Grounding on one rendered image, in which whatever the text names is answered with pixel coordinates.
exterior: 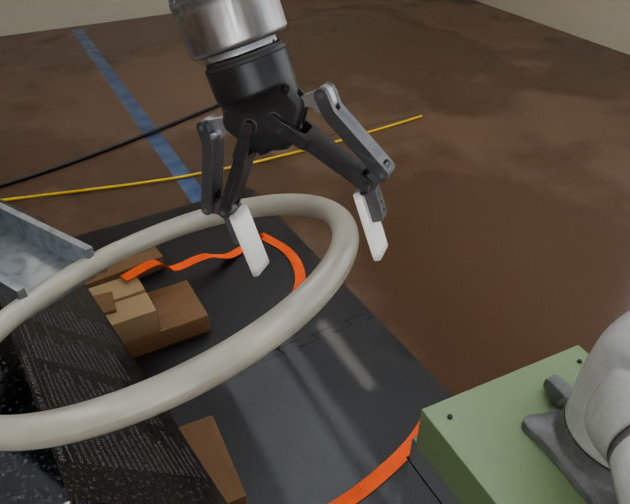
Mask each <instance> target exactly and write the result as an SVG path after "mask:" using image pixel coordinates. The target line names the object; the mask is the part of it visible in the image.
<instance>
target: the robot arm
mask: <svg viewBox="0 0 630 504"><path fill-rule="evenodd" d="M168 2H169V7H170V10H171V12H172V13H173V14H174V17H175V19H176V22H177V24H178V27H179V29H180V32H181V35H182V37H183V40H184V42H185V45H186V47H187V50H188V52H189V55H190V57H191V58H192V60H194V61H199V60H203V59H207V60H208V62H209V64H208V65H206V66H205V67H206V69H205V70H204V71H205V74H206V76H207V79H208V81H209V84H210V86H211V89H212V92H213V94H214V97H215V99H216V102H217V103H218V104H219V105H220V106H221V108H222V111H223V116H219V117H218V116H217V115H215V114H211V115H209V116H208V117H206V118H204V119H203V120H201V121H199V122H198V123H197V125H196V129H197V132H198V135H199V138H200V142H201V145H202V162H201V211H202V213H203V214H205V215H210V214H216V215H219V216H220V217H222V218H223V219H224V221H225V224H226V226H227V229H228V231H229V233H230V235H231V238H232V241H233V242H234V243H235V244H240V246H241V248H242V251H243V253H244V256H245V258H246V260H247V263H248V265H249V268H250V270H251V273H252V275H253V276H254V277H255V276H259V275H260V273H261V272H262V271H263V270H264V269H265V267H266V266H267V265H268V264H269V259H268V257H267V254H266V251H265V249H264V246H263V244H262V241H261V239H260V236H259V234H258V231H257V229H256V226H255V224H254V221H253V219H252V216H251V213H250V211H249V208H248V206H247V205H246V204H244V205H241V204H242V202H241V203H240V201H241V198H242V195H243V192H244V189H245V186H246V183H247V180H248V177H249V173H250V170H251V167H252V164H253V161H254V158H255V156H256V154H257V153H259V155H263V154H267V153H269V152H270V151H272V150H285V149H288V148H290V147H291V146H292V145H294V146H296V147H297V148H298V149H300V150H304V151H307V152H309V153H310V154H311V155H313V156H314V157H315V158H317V159H318V160H320V161H321V162H322V163H324V164H325V165H326V166H328V167H329V168H331V169H332V170H333V171H335V172H336V173H337V174H339V175H340V176H342V177H343V178H344V179H346V180H347V181H349V182H350V183H351V184H353V185H354V186H355V187H357V190H356V191H355V192H354V194H353V197H354V200H355V203H356V207H357V210H358V213H359V216H360V219H361V222H362V225H363V228H364V232H365V235H366V238H367V241H368V244H369V247H370V250H371V254H372V257H373V260H374V261H380V260H381V258H382V257H383V255H384V253H385V251H386V249H387V247H388V243H387V240H386V236H385V233H384V230H383V227H382V223H381V221H383V219H384V217H385V216H386V211H387V209H386V206H385V202H384V199H383V196H382V192H381V189H380V183H382V182H385V181H387V180H388V178H389V177H390V175H391V174H392V172H393V170H394V169H395V164H394V162H393V161H392V160H391V159H390V157H389V156H388V155H387V154H386V153H385V152H384V151H383V149H382V148H381V147H380V146H379V145H378V144H377V143H376V141H375V140H374V139H373V138H372V137H371V136H370V135H369V133H368V132H367V131H366V130H365V129H364V128H363V127H362V125H361V124H360V123H359V122H358V121H357V120H356V119H355V117H354V116H353V115H352V114H351V113H350V112H349V111H348V109H347V108H346V107H345V106H344V105H343V104H342V101H341V99H340V96H339V94H338V92H337V89H336V87H335V85H334V84H333V83H332V82H326V83H325V84H323V85H322V86H321V87H319V88H318V89H316V90H313V91H311V92H308V93H306V94H304V93H303V92H302V90H301V89H300V88H299V86H298V84H297V79H296V74H295V71H294V68H293V65H292V62H291V59H290V56H289V53H288V50H287V47H286V44H285V41H283V42H282V39H277V38H276V35H275V34H276V33H279V32H281V31H283V30H284V29H285V28H286V27H287V21H286V18H285V15H284V11H283V8H282V5H281V2H280V0H168ZM309 107H311V108H313V109H314V111H315V112H316V113H318V114H322V116H323V118H324V119H325V121H326V122H327V123H328V125H329V126H330V127H331V128H332V129H333V130H334V132H335V133H336V134H337V135H338V136H339V137H340V138H341V139H342V141H343V142H344V143H345V144H346V145H347V146H348V147H349V148H350V150H351V151H352V152H353V153H354V154H355V155H356V156H357V157H358V158H357V157H355V156H354V155H353V154H351V153H350V152H348V151H347V150H346V149H344V148H343V147H342V146H340V145H339V144H337V143H336V142H335V141H333V140H332V139H331V138H329V137H328V136H326V135H325V134H324V133H322V132H321V129H320V128H319V127H318V126H317V125H315V124H314V123H313V122H311V121H310V120H308V119H307V118H306V115H307V111H308V108H309ZM226 130H227V131H228V132H229V133H230V134H232V135H233V136H234V137H235V138H237V139H238V140H237V143H236V146H235V150H234V153H233V157H232V158H233V162H232V166H231V169H230V172H229V176H228V179H227V182H226V186H225V189H224V192H223V174H224V136H225V135H226ZM301 132H302V133H301ZM303 133H304V134H303ZM240 205H241V206H240ZM239 206H240V207H239ZM238 207H239V208H238ZM543 385H544V388H545V390H546V391H547V393H548V395H549V396H550V398H551V399H552V401H553V403H554V404H555V406H556V408H555V409H554V410H551V411H549V412H546V413H541V414H530V415H527V416H526V417H525V418H524V420H523V422H522V424H521V427H522V430H523V431H524V433H525V434H527V435H528V436H529V437H530V438H532V439H533V440H534V441H535V442H537V443H538V444H539V445H540V447H541V448H542V449H543V450H544V451H545V453H546V454H547V455H548V456H549V457H550V459H551V460H552V461H553V462H554V463H555V465H556V466H557V467H558V468H559V469H560V471H561V472H562V473H563V474H564V476H565V477H566V478H567V479H568V480H569V482H570V483H571V484H572V485H573V486H574V488H575V489H576V490H577V491H578V492H579V494H580V495H581V496H582V497H583V499H584V500H585V501H586V503H587V504H630V310H629V311H627V312H626V313H624V314H623V315H622V316H620V317H619V318H618V319H616V320H615V321H614V322H613V323H612V324H611V325H609V326H608V327H607V329H606V330H605V331H604V332H603V333H602V334H601V336H600V337H599V339H598V340H597V342H596V343H595V345H594V347H593V348H592V350H591V351H590V353H589V355H588V357H587V358H586V360H585V362H584V364H583V366H582V368H581V370H580V372H579V374H578V376H577V378H576V381H575V383H574V385H573V386H572V385H571V384H569V383H568V382H567V381H565V380H564V379H563V378H561V377H560V376H559V375H556V374H554V375H551V376H549V378H548V380H547V379H545V381H544V384H543Z"/></svg>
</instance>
